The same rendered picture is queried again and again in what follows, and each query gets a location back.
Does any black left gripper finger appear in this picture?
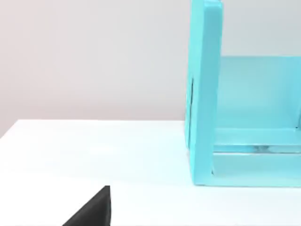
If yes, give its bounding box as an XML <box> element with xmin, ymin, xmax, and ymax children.
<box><xmin>62</xmin><ymin>185</ymin><xmax>111</xmax><ymax>226</ymax></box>

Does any light blue rack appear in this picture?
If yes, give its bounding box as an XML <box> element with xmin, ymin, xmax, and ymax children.
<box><xmin>184</xmin><ymin>0</ymin><xmax>301</xmax><ymax>188</ymax></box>

